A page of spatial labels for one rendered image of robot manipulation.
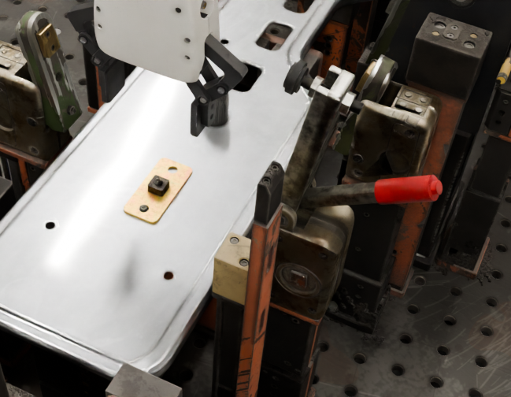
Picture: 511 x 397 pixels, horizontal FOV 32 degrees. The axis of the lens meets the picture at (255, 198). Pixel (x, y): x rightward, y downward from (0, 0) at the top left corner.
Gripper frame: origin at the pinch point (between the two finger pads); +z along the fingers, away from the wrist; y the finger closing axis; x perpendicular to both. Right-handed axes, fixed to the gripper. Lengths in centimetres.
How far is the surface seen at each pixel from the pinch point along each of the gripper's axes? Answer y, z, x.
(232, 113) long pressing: -1.6, 12.0, -13.9
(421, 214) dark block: -24.0, 25.2, -22.0
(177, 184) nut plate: -1.4, 11.7, -1.4
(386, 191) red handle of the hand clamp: -22.5, -0.6, 0.8
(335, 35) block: -3, 22, -45
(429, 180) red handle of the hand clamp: -25.6, -2.9, 0.2
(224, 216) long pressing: -7.4, 12.0, -0.1
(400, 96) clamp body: -18.6, 5.1, -17.9
